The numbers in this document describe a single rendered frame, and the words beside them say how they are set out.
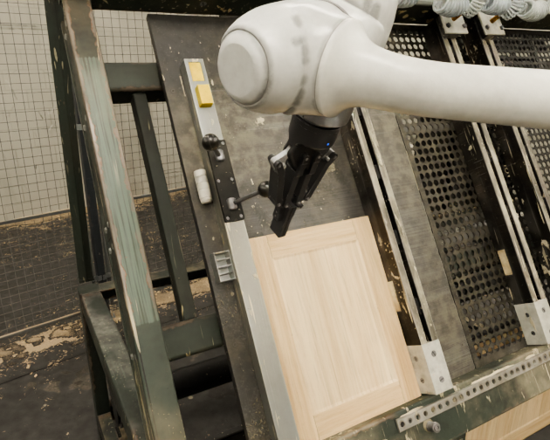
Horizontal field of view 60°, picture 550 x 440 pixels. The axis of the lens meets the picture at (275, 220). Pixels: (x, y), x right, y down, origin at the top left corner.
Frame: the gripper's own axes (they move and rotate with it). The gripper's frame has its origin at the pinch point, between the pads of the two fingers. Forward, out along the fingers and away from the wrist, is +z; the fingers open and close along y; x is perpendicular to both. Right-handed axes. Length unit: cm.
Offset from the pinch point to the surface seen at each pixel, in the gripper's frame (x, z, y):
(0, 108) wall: -449, 239, -22
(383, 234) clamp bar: -6, 23, -46
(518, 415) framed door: 43, 97, -119
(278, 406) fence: 14.6, 43.6, -3.5
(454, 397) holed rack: 32, 47, -50
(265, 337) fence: 2.3, 35.3, -5.4
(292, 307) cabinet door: -1.8, 34.3, -15.4
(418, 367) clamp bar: 22, 44, -43
